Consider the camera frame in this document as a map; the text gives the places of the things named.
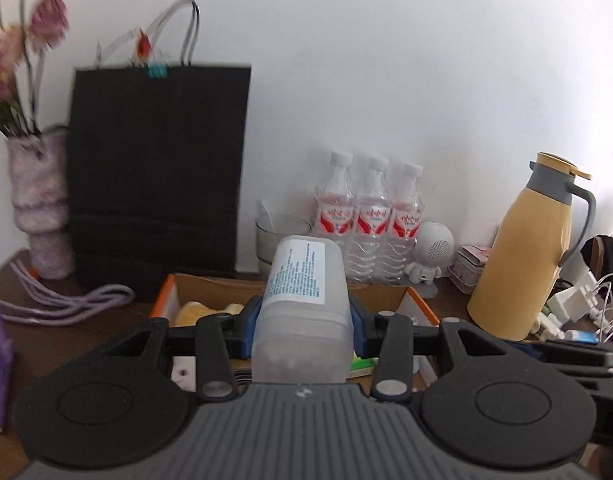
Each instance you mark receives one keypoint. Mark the small tin box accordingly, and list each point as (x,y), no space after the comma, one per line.
(468,267)

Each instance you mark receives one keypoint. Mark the glass cup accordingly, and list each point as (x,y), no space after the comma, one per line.
(271,229)

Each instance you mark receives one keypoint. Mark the yellow plush toy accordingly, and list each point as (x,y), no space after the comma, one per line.
(191,312)

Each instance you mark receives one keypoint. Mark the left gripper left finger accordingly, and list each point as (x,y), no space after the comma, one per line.
(240,333)

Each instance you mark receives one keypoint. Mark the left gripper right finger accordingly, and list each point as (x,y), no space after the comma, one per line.
(367,336)

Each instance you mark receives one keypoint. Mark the black paper bag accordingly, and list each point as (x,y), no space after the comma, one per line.
(154,158)

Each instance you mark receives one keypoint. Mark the left water bottle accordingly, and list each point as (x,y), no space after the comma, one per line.
(335,203)

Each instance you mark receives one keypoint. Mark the right water bottle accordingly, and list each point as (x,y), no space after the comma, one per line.
(406,214)

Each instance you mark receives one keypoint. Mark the red cardboard box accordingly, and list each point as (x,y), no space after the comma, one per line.
(218,294)

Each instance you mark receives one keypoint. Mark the translucent plastic bottle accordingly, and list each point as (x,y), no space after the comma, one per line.
(304,331)

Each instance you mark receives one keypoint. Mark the dried pink flowers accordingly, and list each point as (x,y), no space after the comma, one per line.
(23,49)

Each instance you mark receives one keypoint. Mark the white robot figurine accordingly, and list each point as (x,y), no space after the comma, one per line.
(434,248)

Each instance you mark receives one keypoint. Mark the middle water bottle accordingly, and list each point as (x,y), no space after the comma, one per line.
(373,214)

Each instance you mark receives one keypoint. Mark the yellow thermos jug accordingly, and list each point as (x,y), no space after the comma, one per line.
(545,226)

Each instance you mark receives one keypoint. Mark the water bottle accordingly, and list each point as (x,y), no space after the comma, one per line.
(406,214)
(335,203)
(373,214)

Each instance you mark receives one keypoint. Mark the white power strip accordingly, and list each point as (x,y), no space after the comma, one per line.
(567,307)

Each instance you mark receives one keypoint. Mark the knitted purple vase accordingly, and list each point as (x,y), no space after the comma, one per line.
(39,195)

